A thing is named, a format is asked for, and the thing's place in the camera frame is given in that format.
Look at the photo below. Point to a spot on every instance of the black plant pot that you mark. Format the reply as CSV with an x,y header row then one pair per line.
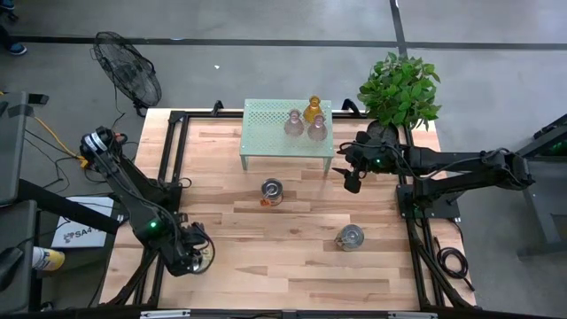
x,y
381,130

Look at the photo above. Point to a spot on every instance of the green leafy plant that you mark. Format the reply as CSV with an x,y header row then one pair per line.
x,y
401,91

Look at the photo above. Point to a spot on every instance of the yellow and white bottle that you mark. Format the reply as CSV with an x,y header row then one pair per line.
x,y
48,259

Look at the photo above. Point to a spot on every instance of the black aluminium rig frame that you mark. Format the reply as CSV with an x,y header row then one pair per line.
x,y
175,146

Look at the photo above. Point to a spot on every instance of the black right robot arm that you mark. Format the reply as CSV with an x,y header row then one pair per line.
x,y
465,166

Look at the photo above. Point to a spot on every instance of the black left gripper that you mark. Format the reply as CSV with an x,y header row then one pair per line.
x,y
177,254

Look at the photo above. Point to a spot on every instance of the black metal stand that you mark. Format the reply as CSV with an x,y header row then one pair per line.
x,y
531,204

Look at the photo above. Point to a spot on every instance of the candle tin brown label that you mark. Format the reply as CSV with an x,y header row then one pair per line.
x,y
351,237

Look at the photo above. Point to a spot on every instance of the black floor fan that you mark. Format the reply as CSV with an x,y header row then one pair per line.
x,y
128,71

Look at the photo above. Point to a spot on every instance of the silver aluminium bracket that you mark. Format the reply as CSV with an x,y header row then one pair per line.
x,y
412,315
165,314

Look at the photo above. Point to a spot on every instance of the white printed paper sheet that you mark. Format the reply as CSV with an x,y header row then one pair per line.
x,y
84,230

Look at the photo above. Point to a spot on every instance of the candle tin orange label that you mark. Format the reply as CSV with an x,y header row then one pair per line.
x,y
271,189

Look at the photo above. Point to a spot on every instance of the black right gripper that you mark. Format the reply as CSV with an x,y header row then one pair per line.
x,y
367,159

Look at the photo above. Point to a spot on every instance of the amber glass candlestick holder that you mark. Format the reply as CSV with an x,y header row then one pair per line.
x,y
313,111

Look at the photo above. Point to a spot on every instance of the person's shoe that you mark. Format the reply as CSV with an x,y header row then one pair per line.
x,y
17,49
6,4

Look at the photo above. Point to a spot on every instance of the black clamp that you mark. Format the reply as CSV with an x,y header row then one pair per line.
x,y
352,106
217,107

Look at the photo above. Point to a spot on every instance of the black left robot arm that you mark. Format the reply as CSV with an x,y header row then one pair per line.
x,y
128,190

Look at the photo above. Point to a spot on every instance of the green perforated metal shelf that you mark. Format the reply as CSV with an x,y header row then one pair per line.
x,y
266,133

